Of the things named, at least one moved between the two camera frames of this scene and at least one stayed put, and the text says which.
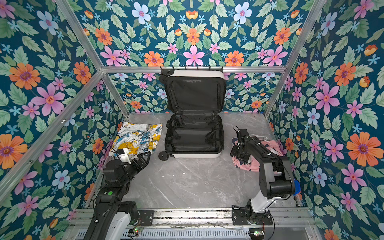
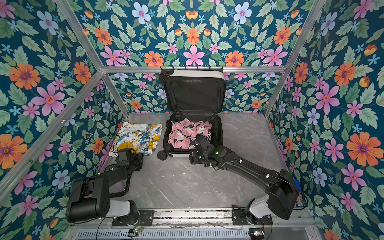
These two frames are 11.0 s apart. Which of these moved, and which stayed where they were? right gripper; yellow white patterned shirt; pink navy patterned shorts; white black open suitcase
Moved: right gripper; pink navy patterned shorts
Stayed: white black open suitcase; yellow white patterned shirt
